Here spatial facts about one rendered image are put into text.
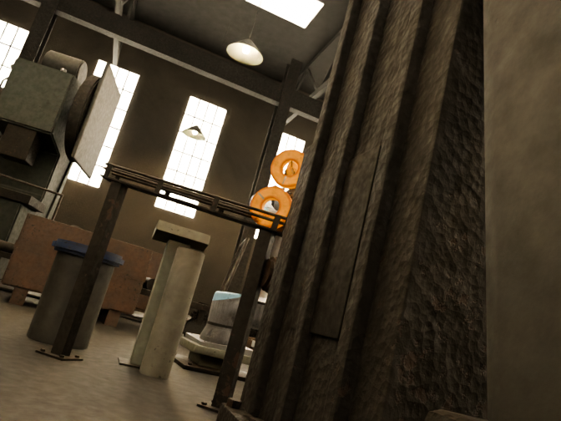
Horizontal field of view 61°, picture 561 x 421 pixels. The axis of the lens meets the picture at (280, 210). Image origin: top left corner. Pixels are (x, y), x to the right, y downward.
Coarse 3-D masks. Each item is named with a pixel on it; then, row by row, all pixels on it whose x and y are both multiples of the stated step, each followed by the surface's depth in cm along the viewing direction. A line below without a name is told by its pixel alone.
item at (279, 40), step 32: (96, 0) 1327; (128, 0) 1134; (160, 0) 1250; (192, 0) 1216; (224, 0) 1183; (320, 0) 1094; (192, 32) 1357; (224, 32) 1317; (256, 32) 1277; (288, 32) 1241; (320, 32) 1207; (320, 64) 1351; (320, 96) 1529
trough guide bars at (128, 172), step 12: (108, 168) 191; (120, 168) 189; (132, 180) 194; (144, 180) 185; (156, 180) 191; (156, 192) 182; (168, 192) 189; (180, 192) 180; (192, 192) 185; (204, 192) 177; (216, 204) 174; (228, 204) 180; (240, 204) 172; (264, 216) 169; (276, 216) 167; (276, 228) 166
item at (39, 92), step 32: (32, 64) 581; (64, 64) 640; (0, 96) 570; (32, 96) 575; (64, 96) 583; (96, 96) 591; (0, 128) 585; (32, 128) 571; (64, 128) 608; (96, 128) 625; (0, 160) 604; (32, 160) 585; (64, 160) 643; (96, 160) 670; (0, 192) 540; (32, 192) 604; (0, 224) 537
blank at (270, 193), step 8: (264, 192) 174; (272, 192) 173; (280, 192) 172; (256, 200) 173; (264, 200) 173; (280, 200) 171; (288, 200) 170; (280, 208) 170; (288, 208) 170; (272, 216) 170; (264, 224) 170
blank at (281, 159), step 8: (280, 152) 188; (288, 152) 187; (296, 152) 186; (280, 160) 187; (288, 160) 187; (296, 160) 185; (272, 168) 187; (280, 168) 186; (272, 176) 186; (280, 176) 185; (288, 176) 184; (296, 176) 183; (280, 184) 184; (288, 184) 183
